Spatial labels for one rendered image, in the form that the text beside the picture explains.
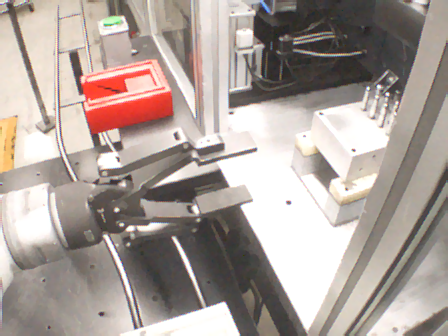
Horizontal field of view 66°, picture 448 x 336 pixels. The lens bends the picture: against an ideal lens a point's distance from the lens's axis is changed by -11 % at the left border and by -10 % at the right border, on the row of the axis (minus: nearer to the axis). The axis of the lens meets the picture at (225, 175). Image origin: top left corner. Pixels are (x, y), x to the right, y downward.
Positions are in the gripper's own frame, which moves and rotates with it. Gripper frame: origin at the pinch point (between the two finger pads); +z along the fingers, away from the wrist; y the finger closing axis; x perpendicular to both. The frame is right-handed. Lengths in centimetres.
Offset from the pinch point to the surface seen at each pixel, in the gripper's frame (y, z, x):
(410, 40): 15.8, 20.7, -2.2
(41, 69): -100, -57, 248
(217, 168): -9.8, 2.1, 10.9
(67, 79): -100, -37, 221
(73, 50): -21, -20, 91
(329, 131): 1.5, 14.4, 1.3
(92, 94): -7.3, -14.7, 36.8
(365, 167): -1.1, 17.3, -4.1
